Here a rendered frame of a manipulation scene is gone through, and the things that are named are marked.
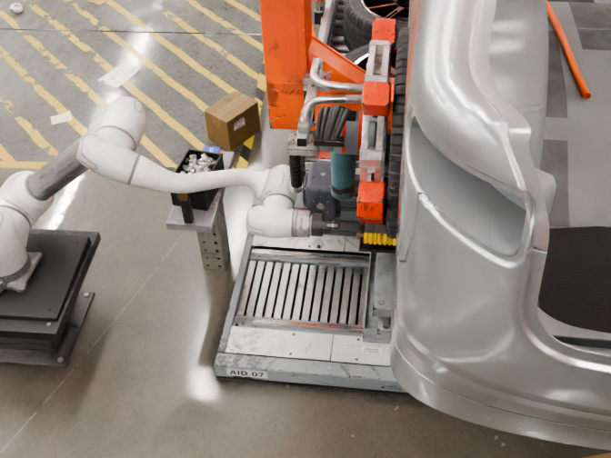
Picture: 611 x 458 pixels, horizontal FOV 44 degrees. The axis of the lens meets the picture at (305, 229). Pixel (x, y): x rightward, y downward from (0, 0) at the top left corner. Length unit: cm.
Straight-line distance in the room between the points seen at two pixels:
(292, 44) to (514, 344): 166
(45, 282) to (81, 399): 44
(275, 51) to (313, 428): 135
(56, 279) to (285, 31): 121
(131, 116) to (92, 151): 19
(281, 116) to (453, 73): 175
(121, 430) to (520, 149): 195
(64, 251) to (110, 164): 68
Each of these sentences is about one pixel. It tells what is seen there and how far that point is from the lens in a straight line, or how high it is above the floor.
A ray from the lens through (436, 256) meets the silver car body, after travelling 140.
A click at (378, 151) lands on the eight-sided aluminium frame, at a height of 98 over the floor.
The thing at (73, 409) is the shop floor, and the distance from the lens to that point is 293.
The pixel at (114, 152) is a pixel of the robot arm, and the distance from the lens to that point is 239.
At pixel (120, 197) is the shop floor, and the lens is 365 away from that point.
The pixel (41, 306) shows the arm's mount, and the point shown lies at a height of 32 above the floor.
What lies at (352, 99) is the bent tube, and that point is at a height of 101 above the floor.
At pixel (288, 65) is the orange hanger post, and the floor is 81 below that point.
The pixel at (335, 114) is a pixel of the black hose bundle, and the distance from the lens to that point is 222.
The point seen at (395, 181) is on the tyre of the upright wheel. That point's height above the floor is 93.
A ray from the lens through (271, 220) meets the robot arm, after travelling 242.
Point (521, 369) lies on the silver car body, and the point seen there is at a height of 113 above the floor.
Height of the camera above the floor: 234
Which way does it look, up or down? 44 degrees down
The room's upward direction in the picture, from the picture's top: 3 degrees counter-clockwise
